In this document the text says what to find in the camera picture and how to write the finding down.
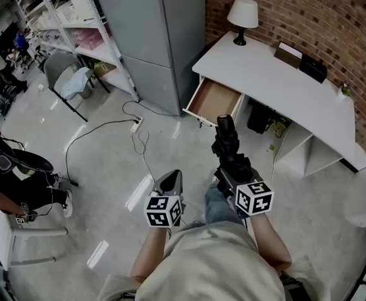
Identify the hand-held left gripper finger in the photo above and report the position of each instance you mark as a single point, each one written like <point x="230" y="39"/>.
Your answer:
<point x="170" y="183"/>

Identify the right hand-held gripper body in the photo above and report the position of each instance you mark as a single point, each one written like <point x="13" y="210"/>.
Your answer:
<point x="253" y="199"/>

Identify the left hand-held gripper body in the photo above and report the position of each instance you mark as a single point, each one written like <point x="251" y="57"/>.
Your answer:
<point x="164" y="210"/>

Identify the white drawer with brown bottom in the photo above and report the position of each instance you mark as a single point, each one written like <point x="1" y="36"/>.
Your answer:
<point x="214" y="100"/>

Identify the person's left forearm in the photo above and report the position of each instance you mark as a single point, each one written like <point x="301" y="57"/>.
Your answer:
<point x="149" y="256"/>

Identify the person's right forearm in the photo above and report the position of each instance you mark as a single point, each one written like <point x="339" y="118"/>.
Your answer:
<point x="269" y="240"/>

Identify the black electronic box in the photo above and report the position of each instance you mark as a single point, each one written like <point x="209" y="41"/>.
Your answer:
<point x="261" y="116"/>

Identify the white desk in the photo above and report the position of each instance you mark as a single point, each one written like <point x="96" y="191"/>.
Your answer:
<point x="264" y="83"/>

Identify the person's blue jeans legs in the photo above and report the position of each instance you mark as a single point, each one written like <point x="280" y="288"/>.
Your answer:
<point x="220" y="205"/>

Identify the white power strip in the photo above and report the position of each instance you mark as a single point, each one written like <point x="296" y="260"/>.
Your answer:
<point x="137" y="124"/>

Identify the person's cream shirt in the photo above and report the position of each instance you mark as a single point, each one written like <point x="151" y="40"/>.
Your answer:
<point x="214" y="262"/>

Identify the light blue cloth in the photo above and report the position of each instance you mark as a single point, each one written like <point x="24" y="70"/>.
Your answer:
<point x="76" y="83"/>

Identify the grey metal cabinet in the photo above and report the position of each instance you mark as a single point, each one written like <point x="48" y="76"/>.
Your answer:
<point x="151" y="42"/>

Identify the small potted plant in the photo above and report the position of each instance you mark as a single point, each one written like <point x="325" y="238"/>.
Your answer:
<point x="346" y="89"/>

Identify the brown box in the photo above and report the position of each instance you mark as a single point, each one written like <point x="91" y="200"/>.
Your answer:
<point x="287" y="55"/>

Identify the grey chair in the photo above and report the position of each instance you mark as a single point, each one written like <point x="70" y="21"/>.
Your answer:
<point x="55" y="67"/>

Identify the white shelf rack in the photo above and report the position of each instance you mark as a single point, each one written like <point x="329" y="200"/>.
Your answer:
<point x="76" y="27"/>

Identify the white shade table lamp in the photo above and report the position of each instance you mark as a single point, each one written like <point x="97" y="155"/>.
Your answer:
<point x="243" y="12"/>

